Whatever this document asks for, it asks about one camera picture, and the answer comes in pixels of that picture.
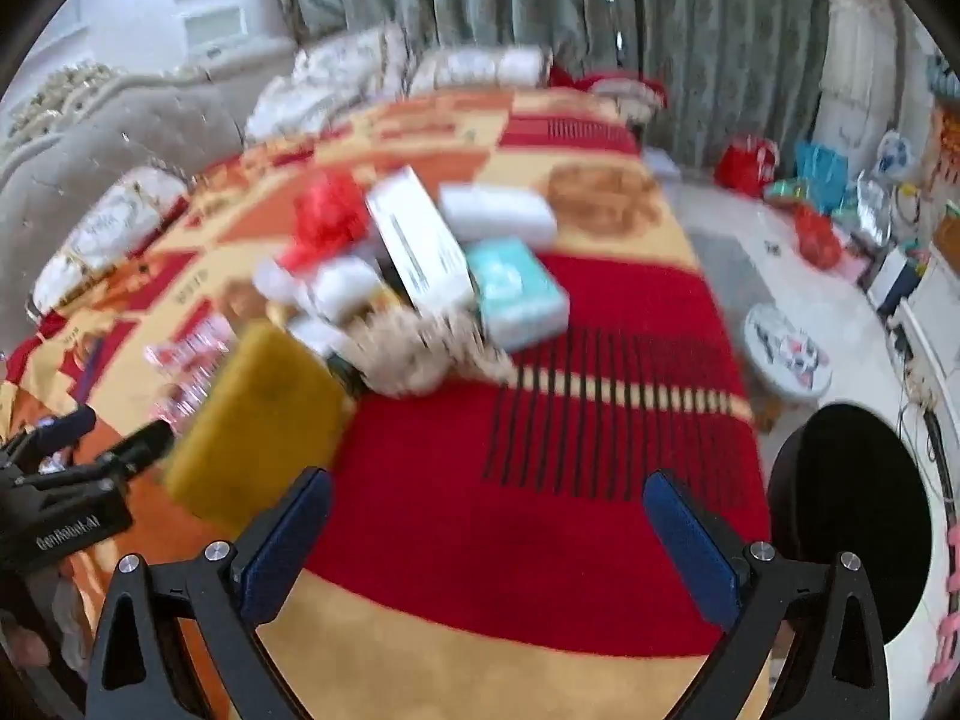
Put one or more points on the blue shopping bag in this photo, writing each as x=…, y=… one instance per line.
x=821, y=169

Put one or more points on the red and yellow printed blanket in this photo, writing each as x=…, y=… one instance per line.
x=525, y=540

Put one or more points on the pink plastic object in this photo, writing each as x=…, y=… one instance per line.
x=946, y=615

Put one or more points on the flat white box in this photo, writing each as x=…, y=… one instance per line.
x=495, y=214

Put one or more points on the red plastic bag on floor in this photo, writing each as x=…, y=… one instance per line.
x=814, y=236

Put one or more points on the green patterned curtain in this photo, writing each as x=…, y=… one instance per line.
x=525, y=0

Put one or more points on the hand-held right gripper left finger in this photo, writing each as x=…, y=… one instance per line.
x=289, y=540

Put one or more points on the clear pink printed packet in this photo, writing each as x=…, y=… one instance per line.
x=187, y=367

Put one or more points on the crumpled red plastic bag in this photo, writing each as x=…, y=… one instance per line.
x=330, y=210

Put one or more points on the lace-covered standing air conditioner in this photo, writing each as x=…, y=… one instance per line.
x=862, y=52

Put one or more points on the cat print round stool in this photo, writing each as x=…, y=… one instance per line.
x=787, y=352

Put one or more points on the red shopping bag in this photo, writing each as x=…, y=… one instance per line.
x=746, y=161

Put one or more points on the red plush cloth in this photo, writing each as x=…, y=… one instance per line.
x=607, y=86

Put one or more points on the white and blue plastic bag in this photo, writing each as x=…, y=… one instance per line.
x=896, y=157

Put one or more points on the grey tufted sofa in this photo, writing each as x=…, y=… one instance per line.
x=112, y=135

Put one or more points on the mustard yellow sponge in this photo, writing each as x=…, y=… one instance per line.
x=255, y=420

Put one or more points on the beige fluffy cloth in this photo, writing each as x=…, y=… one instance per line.
x=420, y=349

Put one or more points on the teal tissue pack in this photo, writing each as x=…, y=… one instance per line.
x=517, y=292

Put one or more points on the grey floor rug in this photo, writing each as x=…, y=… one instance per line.
x=720, y=270

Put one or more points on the ornate square pillow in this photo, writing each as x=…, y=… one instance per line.
x=352, y=64

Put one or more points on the wide ornate pillow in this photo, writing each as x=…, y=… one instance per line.
x=480, y=67

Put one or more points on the long white box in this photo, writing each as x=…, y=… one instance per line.
x=416, y=240

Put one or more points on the striped bolster pillow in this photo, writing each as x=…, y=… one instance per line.
x=112, y=232

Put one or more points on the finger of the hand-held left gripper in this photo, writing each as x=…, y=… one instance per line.
x=139, y=446
x=67, y=426

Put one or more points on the black round bin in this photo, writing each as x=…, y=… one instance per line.
x=847, y=495

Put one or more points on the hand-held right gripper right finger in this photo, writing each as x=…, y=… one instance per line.
x=690, y=547

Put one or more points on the silver foil bag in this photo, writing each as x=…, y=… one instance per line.
x=874, y=199

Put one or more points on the crumpled white paper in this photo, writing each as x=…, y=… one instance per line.
x=281, y=281

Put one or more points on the white cabinet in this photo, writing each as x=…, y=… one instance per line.
x=930, y=330

